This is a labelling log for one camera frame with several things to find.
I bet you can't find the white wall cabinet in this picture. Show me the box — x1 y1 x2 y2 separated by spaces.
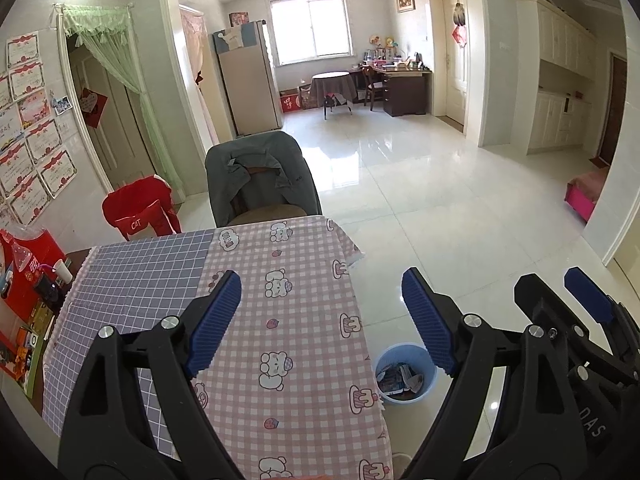
511 0 596 155

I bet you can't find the pink checkered tablecloth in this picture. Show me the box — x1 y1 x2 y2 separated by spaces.
42 216 393 479

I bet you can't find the red gift bag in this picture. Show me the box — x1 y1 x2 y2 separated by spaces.
1 229 65 322

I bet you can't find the red cardboard box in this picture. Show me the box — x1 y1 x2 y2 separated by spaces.
280 89 303 114

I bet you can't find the round table dark cloth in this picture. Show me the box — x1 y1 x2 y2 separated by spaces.
310 70 358 119

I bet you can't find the chair with grey jacket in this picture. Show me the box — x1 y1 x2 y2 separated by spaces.
205 131 322 228

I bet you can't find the red plastic chair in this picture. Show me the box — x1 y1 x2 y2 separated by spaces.
102 176 182 242

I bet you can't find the wooden desk chair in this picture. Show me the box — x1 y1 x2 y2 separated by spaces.
361 65 385 110

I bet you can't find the beige refrigerator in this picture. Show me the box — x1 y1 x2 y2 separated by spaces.
210 20 283 136

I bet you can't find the blue plastic trash bin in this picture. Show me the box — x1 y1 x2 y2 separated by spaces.
374 342 437 405

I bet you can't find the green door curtain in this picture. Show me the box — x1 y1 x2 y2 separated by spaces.
53 3 186 203

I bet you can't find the white slipper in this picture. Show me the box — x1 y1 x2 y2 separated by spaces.
392 452 412 480

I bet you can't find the pink bed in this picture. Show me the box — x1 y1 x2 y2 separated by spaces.
564 167 610 222

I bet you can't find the dark wooden desk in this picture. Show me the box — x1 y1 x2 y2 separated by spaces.
373 66 433 117

